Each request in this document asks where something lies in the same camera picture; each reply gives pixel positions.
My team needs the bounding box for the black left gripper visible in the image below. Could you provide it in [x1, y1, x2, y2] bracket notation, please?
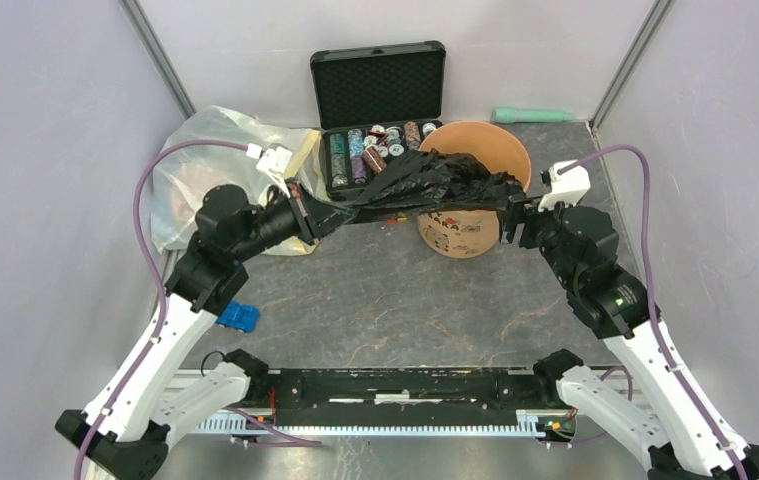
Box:
[232, 177, 358, 263]

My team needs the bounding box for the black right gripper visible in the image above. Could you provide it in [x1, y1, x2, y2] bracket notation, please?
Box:
[497, 191, 581, 290]

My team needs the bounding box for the orange capybara trash bin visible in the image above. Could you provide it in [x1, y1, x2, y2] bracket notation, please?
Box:
[417, 121, 532, 259]

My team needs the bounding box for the black trash bag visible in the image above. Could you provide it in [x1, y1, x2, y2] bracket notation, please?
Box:
[349, 150, 526, 224]

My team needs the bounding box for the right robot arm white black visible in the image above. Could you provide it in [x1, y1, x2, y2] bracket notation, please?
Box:
[501, 194, 759, 479]

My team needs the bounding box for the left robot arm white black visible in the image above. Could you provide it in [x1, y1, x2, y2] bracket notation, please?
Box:
[56, 181, 357, 479]

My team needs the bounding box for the black poker chip case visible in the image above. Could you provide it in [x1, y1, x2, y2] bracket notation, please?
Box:
[309, 40, 446, 200]

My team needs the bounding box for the blue small object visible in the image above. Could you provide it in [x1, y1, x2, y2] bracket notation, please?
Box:
[215, 301, 260, 333]

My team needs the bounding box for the translucent yellowish plastic bag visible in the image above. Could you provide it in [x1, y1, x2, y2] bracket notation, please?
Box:
[150, 106, 329, 253]

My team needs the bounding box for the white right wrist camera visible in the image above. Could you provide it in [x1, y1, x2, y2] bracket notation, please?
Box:
[537, 160, 591, 212]

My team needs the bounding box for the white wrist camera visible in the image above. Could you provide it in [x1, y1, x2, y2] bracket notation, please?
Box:
[537, 160, 591, 212]
[246, 143, 293, 196]

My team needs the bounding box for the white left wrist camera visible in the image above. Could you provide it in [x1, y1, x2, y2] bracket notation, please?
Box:
[246, 143, 293, 196]

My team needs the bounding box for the mint green handle tool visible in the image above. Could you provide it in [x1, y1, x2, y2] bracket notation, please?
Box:
[491, 107, 575, 124]

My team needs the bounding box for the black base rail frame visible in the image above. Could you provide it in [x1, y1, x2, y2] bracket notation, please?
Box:
[87, 366, 692, 442]

